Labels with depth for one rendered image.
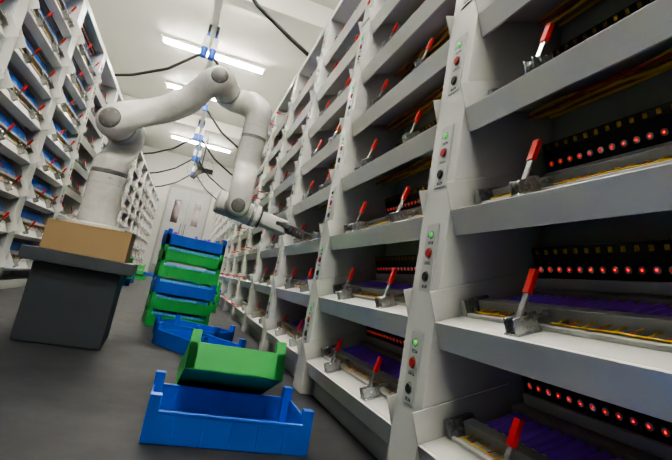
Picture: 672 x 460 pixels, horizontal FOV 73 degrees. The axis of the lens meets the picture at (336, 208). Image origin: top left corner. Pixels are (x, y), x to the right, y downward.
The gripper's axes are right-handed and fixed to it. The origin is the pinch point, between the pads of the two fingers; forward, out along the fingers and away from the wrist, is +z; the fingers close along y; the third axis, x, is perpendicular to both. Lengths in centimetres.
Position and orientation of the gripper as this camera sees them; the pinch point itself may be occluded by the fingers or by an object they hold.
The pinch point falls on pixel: (297, 233)
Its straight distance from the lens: 169.4
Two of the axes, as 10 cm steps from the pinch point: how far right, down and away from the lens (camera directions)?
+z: 8.9, 3.9, 2.5
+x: 3.3, -9.1, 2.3
